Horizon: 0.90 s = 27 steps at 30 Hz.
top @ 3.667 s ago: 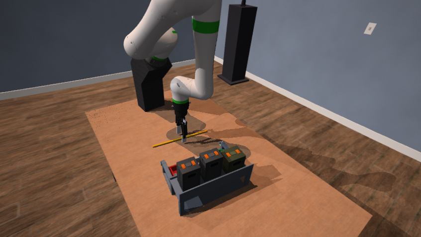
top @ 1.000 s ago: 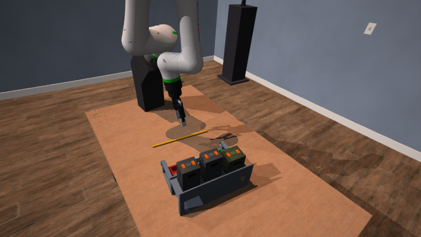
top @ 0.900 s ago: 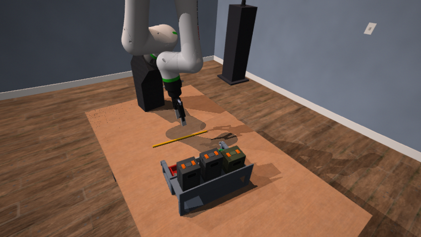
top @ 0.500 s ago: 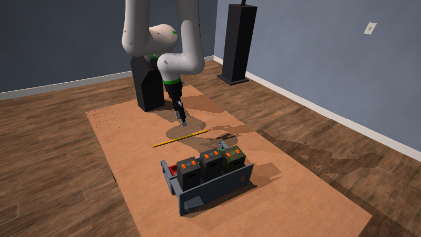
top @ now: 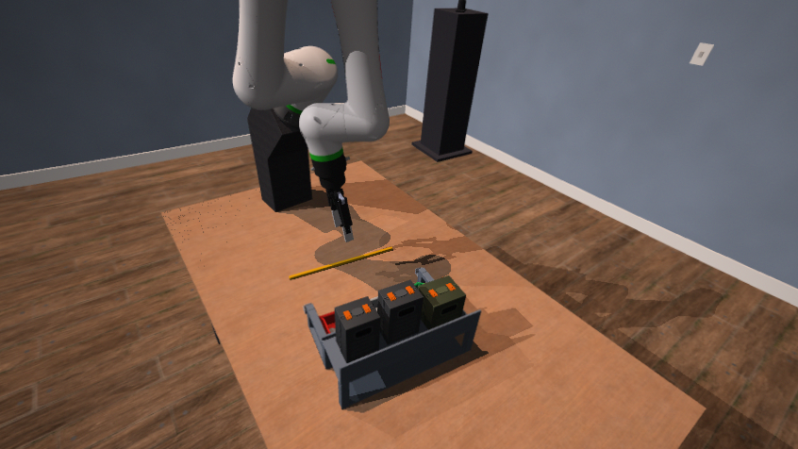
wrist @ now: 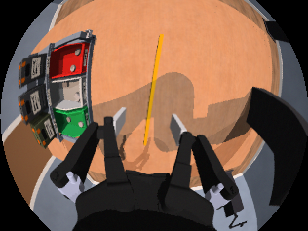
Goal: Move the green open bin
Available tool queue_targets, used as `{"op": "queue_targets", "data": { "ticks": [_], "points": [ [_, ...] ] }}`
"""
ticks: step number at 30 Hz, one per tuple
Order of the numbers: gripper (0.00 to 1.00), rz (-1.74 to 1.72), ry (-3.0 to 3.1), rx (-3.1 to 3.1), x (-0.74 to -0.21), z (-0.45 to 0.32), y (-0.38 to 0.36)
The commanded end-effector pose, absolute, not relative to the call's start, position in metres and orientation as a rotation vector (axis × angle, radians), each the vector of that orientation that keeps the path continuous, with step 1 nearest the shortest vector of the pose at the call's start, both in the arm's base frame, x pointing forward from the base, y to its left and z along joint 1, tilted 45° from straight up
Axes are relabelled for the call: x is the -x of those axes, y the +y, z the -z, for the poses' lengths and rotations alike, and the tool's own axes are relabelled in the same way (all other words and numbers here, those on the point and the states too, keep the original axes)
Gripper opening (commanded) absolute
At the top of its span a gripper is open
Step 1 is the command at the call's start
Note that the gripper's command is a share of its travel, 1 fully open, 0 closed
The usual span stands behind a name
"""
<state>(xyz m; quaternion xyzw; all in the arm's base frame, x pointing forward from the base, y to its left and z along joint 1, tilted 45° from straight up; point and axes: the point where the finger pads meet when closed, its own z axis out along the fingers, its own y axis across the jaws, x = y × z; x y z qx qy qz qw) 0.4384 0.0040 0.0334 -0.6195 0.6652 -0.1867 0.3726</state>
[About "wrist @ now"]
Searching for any green bin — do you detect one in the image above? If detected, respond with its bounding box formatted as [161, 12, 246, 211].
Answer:
[53, 106, 90, 137]

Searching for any red open bin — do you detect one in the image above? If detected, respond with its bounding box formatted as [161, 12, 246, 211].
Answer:
[49, 42, 90, 79]

